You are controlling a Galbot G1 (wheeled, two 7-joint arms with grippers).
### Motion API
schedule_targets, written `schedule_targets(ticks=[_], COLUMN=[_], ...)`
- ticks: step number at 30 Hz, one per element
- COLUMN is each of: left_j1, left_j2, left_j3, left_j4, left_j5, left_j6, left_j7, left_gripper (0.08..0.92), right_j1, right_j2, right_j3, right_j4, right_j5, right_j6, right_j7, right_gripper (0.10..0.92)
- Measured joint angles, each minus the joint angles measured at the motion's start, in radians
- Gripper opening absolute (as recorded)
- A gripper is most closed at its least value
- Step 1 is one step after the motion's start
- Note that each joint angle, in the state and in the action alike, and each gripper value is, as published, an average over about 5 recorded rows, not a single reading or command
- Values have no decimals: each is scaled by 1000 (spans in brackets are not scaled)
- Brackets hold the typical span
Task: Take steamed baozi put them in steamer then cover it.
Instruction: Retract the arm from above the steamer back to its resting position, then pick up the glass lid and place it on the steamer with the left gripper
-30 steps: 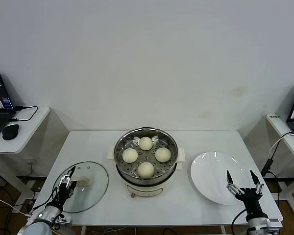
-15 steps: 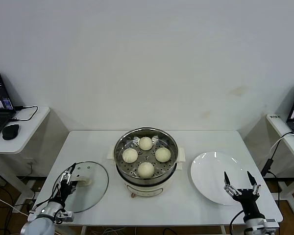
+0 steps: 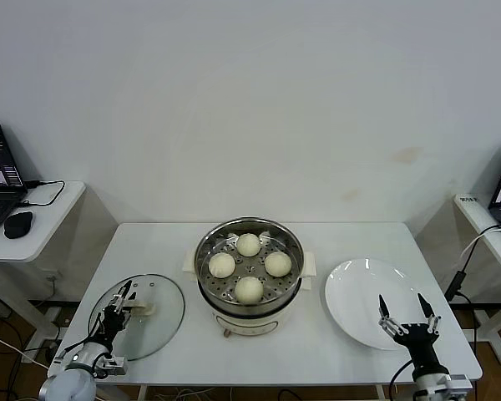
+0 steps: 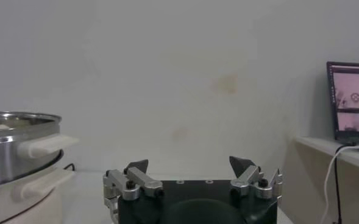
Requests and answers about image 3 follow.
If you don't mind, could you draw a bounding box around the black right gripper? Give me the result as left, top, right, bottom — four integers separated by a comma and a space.
377, 292, 448, 376

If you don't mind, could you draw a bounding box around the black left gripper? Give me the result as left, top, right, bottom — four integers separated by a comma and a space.
97, 279, 138, 341

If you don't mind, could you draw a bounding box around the round glass pot lid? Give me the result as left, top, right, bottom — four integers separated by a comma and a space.
89, 273, 186, 363

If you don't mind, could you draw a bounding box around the white steamed baozi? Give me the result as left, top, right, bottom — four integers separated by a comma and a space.
236, 232, 261, 257
263, 251, 292, 277
207, 252, 236, 279
232, 275, 263, 305

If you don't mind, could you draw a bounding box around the perforated steel steamer basket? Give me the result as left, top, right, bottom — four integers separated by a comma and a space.
193, 216, 306, 308

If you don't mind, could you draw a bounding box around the round white plate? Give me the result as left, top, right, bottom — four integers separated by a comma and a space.
324, 258, 429, 351

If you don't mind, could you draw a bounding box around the black computer mouse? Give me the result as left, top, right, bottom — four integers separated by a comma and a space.
3, 211, 34, 241

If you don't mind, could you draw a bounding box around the cream electric cooker pot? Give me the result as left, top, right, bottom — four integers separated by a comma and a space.
183, 248, 318, 338

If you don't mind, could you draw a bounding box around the black adapter cable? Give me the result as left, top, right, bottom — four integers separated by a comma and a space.
444, 233, 488, 302

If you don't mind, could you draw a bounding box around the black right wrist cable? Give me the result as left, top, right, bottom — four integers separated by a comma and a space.
390, 359, 417, 401

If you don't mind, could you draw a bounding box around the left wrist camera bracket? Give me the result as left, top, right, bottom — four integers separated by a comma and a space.
95, 354, 129, 377

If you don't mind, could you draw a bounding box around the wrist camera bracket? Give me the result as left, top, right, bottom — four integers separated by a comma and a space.
95, 354, 129, 377
440, 373, 473, 392

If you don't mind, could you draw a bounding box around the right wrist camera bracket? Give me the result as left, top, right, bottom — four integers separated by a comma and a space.
440, 373, 473, 392

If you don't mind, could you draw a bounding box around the white floor cable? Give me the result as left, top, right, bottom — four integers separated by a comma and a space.
0, 325, 51, 371

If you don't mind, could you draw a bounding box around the black laptop power cable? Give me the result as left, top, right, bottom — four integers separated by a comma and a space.
16, 179, 67, 209

